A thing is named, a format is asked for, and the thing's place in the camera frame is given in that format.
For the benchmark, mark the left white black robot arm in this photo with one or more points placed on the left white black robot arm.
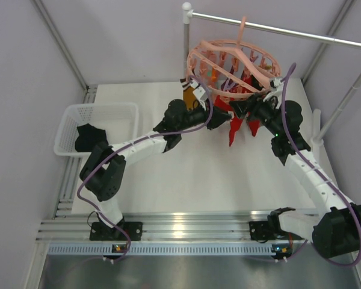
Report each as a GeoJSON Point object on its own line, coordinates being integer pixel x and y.
{"type": "Point", "coordinates": [103, 171]}

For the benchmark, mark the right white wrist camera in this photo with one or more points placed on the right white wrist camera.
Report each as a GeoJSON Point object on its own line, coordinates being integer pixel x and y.
{"type": "Point", "coordinates": [276, 84]}

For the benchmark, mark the white plastic mesh basket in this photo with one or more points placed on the white plastic mesh basket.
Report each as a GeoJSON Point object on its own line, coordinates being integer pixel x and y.
{"type": "Point", "coordinates": [119, 120]}

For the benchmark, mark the silver white clothes rack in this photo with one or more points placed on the silver white clothes rack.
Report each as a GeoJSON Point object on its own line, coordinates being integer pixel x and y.
{"type": "Point", "coordinates": [259, 63]}

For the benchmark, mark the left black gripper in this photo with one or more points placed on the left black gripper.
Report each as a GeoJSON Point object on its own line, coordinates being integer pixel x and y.
{"type": "Point", "coordinates": [218, 116]}

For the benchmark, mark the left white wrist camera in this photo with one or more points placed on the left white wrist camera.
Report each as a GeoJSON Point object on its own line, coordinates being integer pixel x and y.
{"type": "Point", "coordinates": [199, 93]}

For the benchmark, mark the mustard yellow striped sock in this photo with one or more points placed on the mustard yellow striped sock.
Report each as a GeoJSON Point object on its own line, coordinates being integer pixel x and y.
{"type": "Point", "coordinates": [189, 98]}

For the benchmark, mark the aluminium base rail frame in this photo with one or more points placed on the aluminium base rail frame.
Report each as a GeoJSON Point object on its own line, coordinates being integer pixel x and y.
{"type": "Point", "coordinates": [201, 190]}

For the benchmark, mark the red white santa sock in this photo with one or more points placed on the red white santa sock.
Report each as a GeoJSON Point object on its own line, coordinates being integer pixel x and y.
{"type": "Point", "coordinates": [222, 102]}

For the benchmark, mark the pink round clip hanger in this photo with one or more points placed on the pink round clip hanger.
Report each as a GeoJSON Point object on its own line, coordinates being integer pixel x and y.
{"type": "Point", "coordinates": [224, 86]}

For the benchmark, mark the red black sock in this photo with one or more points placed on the red black sock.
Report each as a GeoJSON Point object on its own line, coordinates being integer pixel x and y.
{"type": "Point", "coordinates": [235, 125]}

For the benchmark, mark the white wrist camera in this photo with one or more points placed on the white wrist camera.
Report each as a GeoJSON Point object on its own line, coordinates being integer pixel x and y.
{"type": "Point", "coordinates": [276, 84]}
{"type": "Point", "coordinates": [199, 93]}

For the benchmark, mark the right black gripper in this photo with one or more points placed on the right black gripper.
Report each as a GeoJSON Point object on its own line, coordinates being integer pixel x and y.
{"type": "Point", "coordinates": [253, 105]}

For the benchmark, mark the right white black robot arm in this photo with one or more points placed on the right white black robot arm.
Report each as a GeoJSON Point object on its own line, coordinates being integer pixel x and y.
{"type": "Point", "coordinates": [336, 228]}

